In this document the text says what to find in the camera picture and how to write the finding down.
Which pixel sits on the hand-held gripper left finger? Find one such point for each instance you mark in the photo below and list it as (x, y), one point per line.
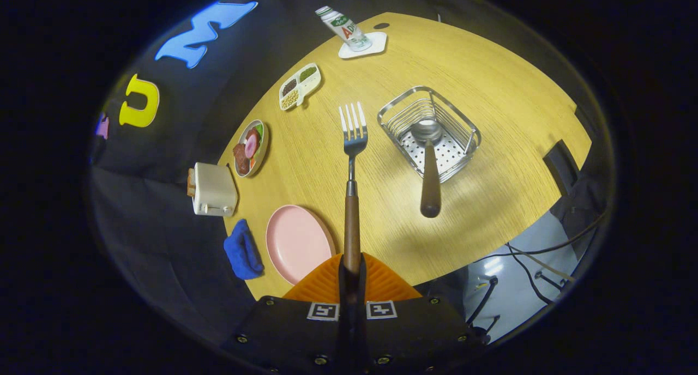
(344, 331)

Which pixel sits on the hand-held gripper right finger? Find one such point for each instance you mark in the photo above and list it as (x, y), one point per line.
(360, 331)

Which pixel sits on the pink round plate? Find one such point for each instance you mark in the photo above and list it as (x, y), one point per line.
(297, 244)

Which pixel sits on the blue cloth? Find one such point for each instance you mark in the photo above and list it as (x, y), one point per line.
(242, 252)

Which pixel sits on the white toaster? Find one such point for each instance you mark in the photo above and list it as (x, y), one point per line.
(215, 189)

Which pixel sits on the brown meat piece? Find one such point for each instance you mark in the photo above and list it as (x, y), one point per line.
(240, 158)

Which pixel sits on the oval plate of food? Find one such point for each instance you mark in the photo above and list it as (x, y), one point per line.
(251, 149)

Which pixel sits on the pink ham slice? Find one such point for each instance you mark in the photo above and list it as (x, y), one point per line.
(251, 144)

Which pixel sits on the brown toast slice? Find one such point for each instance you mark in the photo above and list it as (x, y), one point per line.
(191, 182)

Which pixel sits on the green lettuce leaf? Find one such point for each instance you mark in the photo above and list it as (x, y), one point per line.
(259, 131)

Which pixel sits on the white divided dish with beans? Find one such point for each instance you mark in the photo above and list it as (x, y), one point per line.
(299, 86)

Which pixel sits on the white coaster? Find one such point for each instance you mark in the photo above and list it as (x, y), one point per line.
(376, 45)

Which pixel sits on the white milk carton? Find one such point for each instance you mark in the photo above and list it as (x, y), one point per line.
(343, 29)

